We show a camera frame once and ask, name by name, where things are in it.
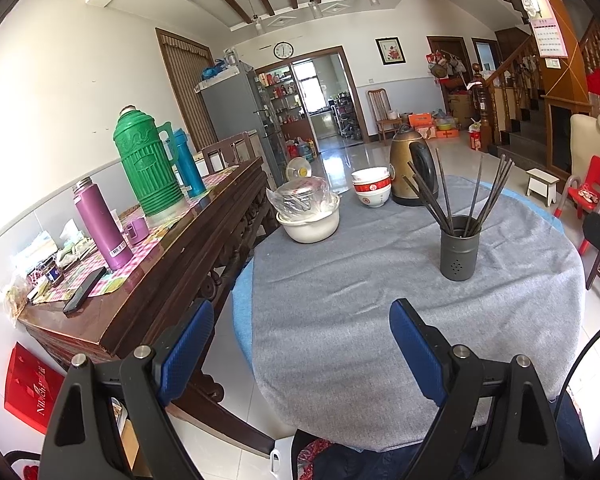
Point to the golden electric kettle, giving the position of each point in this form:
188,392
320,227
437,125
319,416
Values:
405,170

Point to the green thermos jug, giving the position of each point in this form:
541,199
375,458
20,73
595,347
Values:
147,165

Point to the crumpled white plastic bag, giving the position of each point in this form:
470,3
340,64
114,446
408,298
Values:
77,240

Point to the red banded white bowl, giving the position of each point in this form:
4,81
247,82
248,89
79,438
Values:
371,187

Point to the cream armchair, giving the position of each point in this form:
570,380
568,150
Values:
587,135

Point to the orange gift box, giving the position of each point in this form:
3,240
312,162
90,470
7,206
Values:
422,122

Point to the light blue table cover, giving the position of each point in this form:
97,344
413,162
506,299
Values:
240,305

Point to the brown striped window curtain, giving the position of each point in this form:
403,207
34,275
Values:
185,90

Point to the brown wooden chair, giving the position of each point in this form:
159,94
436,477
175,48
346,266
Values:
227,152

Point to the clear plastic bag with metalware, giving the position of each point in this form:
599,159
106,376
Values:
300,200

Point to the hanging hats and bags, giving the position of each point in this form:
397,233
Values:
445,65

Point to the cardboard box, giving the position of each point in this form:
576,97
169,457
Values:
461,110

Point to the grey refrigerator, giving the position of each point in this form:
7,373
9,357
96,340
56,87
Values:
235,110

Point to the blue bag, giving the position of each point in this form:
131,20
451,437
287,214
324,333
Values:
214,70

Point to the metal kitchen rack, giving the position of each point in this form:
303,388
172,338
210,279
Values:
345,115

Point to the white bowl red emblem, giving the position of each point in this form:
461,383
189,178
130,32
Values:
372,199

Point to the wooden staircase railing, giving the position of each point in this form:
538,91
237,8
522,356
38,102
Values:
505,90

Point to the blue thermos flask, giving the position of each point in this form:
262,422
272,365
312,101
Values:
189,165

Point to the dark carved wooden sideboard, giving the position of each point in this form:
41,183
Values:
180,270

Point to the kitchen shelf with jars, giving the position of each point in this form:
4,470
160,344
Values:
280,97

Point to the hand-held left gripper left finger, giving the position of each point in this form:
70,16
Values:
185,355

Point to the pink checkered table runner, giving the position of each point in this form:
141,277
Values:
215,180

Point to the small white stool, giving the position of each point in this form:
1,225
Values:
541,182

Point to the black smartphone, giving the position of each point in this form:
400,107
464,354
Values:
85,290

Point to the round wall clock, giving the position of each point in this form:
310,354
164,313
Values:
283,50

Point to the purple cup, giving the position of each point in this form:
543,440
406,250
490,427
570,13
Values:
136,232

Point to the grey tablecloth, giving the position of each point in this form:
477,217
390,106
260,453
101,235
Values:
370,310

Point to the framed wall picture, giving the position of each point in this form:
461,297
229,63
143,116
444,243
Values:
390,51

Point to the silver kettle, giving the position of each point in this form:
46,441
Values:
230,57

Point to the plain white porcelain bowl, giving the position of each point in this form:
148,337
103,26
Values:
370,175

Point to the red gift box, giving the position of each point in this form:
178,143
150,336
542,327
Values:
475,140

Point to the blue water jug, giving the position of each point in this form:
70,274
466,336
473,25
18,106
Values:
305,150

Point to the dark grey chopstick holder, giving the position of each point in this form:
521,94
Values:
459,257

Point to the red plastic child chair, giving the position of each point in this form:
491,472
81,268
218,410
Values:
590,185

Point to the person's dark trousers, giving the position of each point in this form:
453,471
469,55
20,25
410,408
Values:
380,462

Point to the red shopping bag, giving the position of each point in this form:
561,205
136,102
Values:
32,390

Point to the printed plastic packet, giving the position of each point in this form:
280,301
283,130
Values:
32,252

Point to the wall calendar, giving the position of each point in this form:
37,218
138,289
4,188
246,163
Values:
547,30

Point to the purple thermos flask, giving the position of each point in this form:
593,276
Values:
102,225

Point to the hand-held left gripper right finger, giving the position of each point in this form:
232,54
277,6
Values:
415,355

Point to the white floor appliance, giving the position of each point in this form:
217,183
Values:
276,462

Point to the tall wooden chair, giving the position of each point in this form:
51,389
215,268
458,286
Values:
380,107

